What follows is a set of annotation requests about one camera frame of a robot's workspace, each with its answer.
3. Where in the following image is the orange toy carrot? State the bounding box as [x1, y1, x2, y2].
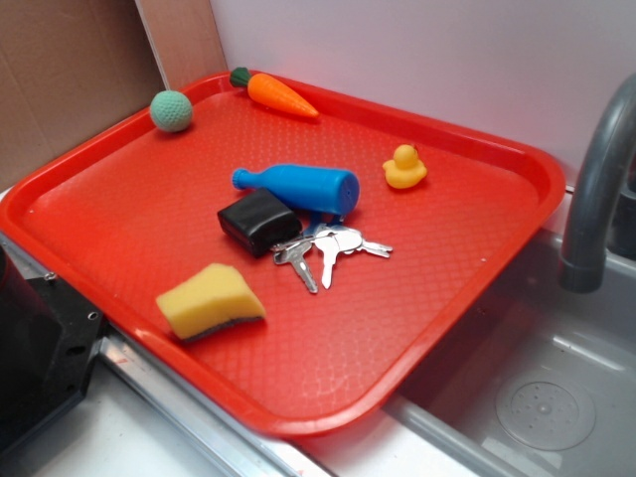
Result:
[230, 67, 319, 118]

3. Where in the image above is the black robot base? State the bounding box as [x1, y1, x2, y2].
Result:
[1, 250, 105, 457]

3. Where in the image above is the silver key middle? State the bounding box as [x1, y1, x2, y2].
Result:
[314, 235, 340, 289]

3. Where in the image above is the silver key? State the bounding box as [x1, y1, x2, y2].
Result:
[314, 235, 340, 289]
[335, 229, 394, 258]
[273, 241, 318, 294]

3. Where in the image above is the silver key left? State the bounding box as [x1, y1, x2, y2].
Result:
[273, 241, 318, 294]

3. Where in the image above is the silver key right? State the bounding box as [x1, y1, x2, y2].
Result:
[335, 229, 394, 258]

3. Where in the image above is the red plastic tray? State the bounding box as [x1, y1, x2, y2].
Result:
[1, 75, 565, 437]

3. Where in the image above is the blue toy bottle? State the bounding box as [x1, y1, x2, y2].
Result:
[232, 164, 361, 216]

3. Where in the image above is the black key fob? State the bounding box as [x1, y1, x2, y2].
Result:
[217, 188, 302, 257]

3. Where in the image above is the yellow rubber duck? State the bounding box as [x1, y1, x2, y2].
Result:
[383, 144, 428, 190]

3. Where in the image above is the yellow sponge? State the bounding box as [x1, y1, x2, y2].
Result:
[155, 263, 266, 340]

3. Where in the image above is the green knitted ball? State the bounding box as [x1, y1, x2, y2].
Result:
[149, 90, 194, 133]

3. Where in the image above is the grey sink basin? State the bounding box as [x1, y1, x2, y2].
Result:
[386, 233, 635, 476]

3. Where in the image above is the grey faucet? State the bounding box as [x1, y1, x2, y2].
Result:
[558, 76, 635, 293]

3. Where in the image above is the brown cardboard sheet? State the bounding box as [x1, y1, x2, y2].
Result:
[1, 1, 163, 189]

